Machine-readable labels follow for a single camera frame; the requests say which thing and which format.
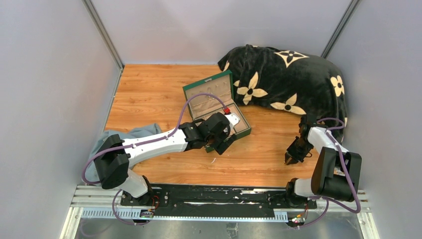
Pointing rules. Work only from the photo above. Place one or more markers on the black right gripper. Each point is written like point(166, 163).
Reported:
point(296, 158)

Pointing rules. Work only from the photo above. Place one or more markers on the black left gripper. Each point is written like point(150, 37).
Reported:
point(221, 145)

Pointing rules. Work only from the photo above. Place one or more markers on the green jewelry box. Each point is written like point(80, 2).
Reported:
point(220, 85)

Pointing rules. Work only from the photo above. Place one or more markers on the green jewelry tray insert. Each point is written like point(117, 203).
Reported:
point(241, 127)

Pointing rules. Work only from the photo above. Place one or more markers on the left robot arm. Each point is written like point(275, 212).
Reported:
point(114, 160)

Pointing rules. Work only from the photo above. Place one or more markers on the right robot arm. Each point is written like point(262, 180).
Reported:
point(337, 171)

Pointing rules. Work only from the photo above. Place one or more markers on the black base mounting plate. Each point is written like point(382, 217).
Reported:
point(216, 201)

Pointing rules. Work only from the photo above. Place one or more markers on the black floral plush blanket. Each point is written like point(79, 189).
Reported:
point(287, 80)

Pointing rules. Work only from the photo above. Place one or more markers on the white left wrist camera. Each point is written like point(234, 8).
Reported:
point(233, 120)

